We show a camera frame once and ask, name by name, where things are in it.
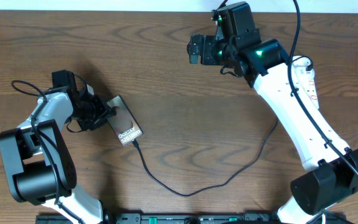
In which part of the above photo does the black usb charging cable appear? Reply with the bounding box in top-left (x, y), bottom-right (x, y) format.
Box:
top-left (131, 55), bottom-right (314, 198)

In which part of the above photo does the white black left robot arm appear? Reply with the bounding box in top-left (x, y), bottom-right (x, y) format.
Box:
top-left (0, 70), bottom-right (116, 223)

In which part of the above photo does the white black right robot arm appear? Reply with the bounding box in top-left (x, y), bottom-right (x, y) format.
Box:
top-left (187, 2), bottom-right (358, 223)

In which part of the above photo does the white power strip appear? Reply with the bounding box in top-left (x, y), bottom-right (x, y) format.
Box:
top-left (290, 55), bottom-right (320, 110)

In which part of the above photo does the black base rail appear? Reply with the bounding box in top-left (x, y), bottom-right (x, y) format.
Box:
top-left (35, 212), bottom-right (279, 224)

